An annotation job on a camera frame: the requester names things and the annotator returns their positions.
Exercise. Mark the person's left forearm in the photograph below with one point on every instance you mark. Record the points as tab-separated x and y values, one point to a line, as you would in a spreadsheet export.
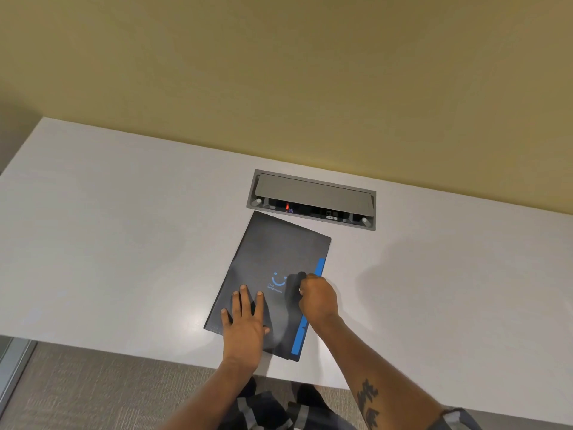
210	394

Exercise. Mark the person's left hand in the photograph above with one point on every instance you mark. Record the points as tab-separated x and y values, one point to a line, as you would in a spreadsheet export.
244	338

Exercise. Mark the grey table outlet box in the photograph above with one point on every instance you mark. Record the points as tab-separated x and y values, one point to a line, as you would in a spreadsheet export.
313	194

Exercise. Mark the person's right fingers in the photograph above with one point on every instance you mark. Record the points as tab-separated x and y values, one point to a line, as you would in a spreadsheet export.
309	286

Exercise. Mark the person's left little finger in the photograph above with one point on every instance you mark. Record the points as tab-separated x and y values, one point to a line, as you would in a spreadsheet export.
227	318

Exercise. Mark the person's right forearm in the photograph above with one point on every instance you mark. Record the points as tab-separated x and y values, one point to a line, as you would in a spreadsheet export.
371	376

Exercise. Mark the glass partition panel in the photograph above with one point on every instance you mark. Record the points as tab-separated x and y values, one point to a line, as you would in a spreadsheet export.
13	364

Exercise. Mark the dark grey folder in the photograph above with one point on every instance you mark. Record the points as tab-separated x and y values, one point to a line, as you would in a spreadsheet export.
268	255

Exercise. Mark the blue tabbed sheet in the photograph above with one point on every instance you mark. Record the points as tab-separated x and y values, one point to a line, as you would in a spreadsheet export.
297	342

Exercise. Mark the person's left middle finger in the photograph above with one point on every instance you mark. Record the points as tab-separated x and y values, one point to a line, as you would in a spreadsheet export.
246	302

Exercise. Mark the person's dark striped trousers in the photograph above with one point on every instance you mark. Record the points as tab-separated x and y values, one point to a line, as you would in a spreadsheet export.
277	409

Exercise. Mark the person's grey sleeve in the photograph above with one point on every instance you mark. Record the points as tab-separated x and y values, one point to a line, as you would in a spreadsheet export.
456	420

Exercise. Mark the person's right hand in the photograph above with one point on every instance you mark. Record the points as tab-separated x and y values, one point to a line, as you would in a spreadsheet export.
320	300

